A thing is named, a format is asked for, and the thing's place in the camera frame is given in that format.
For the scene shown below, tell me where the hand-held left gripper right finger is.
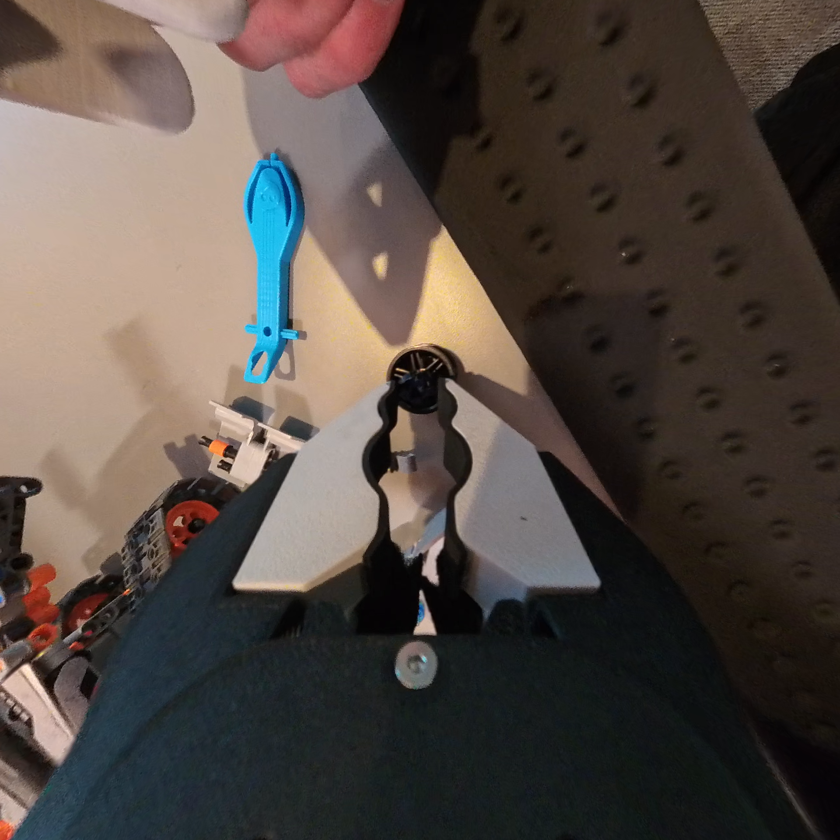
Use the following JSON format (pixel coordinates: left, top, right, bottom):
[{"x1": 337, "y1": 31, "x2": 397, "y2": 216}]
[{"x1": 440, "y1": 381, "x2": 602, "y2": 605}]

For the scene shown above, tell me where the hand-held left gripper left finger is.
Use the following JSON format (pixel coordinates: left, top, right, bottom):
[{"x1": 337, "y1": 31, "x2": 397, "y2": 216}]
[{"x1": 234, "y1": 390, "x2": 401, "y2": 598}]

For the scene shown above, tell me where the small black wheel assembly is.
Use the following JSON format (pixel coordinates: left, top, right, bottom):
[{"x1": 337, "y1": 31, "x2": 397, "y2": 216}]
[{"x1": 385, "y1": 344, "x2": 463, "y2": 414}]

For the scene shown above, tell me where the blue plastic separator tool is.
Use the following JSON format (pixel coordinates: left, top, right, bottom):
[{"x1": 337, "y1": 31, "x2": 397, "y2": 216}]
[{"x1": 243, "y1": 154, "x2": 308, "y2": 385}]

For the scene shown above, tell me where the person's right hand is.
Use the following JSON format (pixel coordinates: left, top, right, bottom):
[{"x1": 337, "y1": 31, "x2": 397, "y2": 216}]
[{"x1": 217, "y1": 0, "x2": 408, "y2": 101}]

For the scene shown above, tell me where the small grey orange connector assembly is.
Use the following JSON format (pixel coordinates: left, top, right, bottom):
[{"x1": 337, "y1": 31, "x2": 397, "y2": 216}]
[{"x1": 204, "y1": 401, "x2": 316, "y2": 487}]

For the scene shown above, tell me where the grey orange tracked toy robot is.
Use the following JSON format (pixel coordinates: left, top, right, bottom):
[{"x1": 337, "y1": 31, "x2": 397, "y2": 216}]
[{"x1": 0, "y1": 473, "x2": 246, "y2": 778}]

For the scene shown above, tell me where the black perforated board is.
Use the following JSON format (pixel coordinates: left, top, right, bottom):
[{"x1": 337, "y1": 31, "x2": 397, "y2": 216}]
[{"x1": 361, "y1": 0, "x2": 840, "y2": 756}]

